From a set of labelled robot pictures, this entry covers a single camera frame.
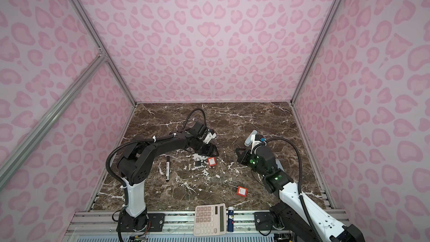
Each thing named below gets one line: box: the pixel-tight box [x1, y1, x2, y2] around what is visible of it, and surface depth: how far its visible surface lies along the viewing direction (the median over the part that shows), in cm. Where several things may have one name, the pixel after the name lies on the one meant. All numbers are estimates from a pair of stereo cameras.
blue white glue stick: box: [227, 206, 235, 233], surface depth 74 cm
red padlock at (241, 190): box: [227, 180, 249, 198], surface depth 82 cm
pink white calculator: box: [193, 203, 227, 237], surface depth 73 cm
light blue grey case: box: [244, 129, 258, 147], surface depth 100 cm
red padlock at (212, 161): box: [208, 156, 217, 167], surface depth 92 cm
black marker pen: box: [165, 155, 171, 183], surface depth 89 cm
